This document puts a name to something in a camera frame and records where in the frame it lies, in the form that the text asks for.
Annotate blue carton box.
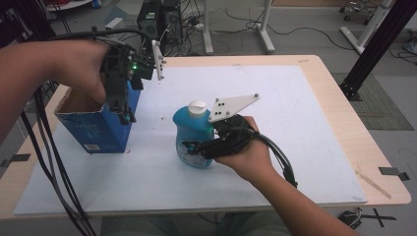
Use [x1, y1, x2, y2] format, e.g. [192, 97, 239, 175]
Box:
[53, 80, 143, 154]

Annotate white board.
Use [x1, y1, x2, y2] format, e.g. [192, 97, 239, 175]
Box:
[13, 64, 369, 216]

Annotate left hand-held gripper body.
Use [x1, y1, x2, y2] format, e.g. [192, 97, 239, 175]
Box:
[101, 38, 166, 100]

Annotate black tape piece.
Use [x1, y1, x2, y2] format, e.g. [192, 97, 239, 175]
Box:
[0, 152, 32, 169]
[378, 165, 411, 182]

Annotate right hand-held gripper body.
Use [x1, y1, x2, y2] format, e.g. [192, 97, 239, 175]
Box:
[199, 92, 262, 161]

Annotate grey floor mat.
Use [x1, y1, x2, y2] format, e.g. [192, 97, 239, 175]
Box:
[330, 72, 415, 132]

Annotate white metal stand leg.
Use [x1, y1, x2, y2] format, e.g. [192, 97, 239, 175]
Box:
[339, 0, 395, 55]
[256, 0, 276, 55]
[202, 0, 214, 55]

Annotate black metal post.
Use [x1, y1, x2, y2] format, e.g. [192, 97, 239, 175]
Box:
[338, 0, 417, 102]

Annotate person's legs in jeans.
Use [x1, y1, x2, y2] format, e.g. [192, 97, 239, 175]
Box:
[99, 210, 293, 236]

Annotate person's right hand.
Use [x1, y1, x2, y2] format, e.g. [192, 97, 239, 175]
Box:
[213, 115, 280, 183]

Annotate black computer tower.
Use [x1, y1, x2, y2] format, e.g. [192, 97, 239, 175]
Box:
[161, 0, 184, 46]
[136, 0, 164, 43]

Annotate blue bottle with white cap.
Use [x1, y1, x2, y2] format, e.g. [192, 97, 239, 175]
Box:
[172, 99, 216, 170]

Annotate black floor cable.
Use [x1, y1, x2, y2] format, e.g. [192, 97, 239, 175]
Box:
[225, 9, 357, 52]

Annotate person's left hand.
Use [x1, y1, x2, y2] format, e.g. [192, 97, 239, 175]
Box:
[48, 38, 111, 104]

